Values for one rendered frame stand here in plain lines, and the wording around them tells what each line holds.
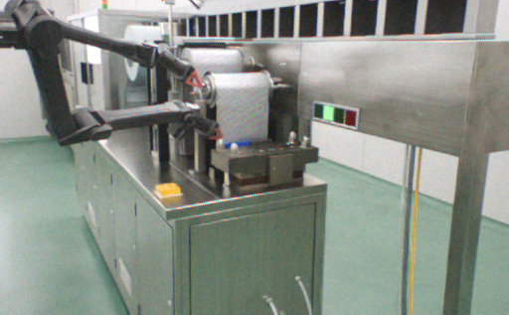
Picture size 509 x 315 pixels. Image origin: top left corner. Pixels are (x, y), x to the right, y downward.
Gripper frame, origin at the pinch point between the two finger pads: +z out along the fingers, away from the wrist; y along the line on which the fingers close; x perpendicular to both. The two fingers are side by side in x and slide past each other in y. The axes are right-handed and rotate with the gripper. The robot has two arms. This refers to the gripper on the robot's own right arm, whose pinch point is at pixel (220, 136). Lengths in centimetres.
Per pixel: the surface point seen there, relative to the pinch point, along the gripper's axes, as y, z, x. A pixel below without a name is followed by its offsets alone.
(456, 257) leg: 83, 40, 0
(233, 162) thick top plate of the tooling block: 19.0, -4.0, -7.7
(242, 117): 1.8, 3.2, 11.3
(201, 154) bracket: -8.2, 2.2, -9.5
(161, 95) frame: -35.9, -12.2, 5.1
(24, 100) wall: -551, 94, -41
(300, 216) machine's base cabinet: 31.0, 29.4, -11.8
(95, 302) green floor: -80, 45, -106
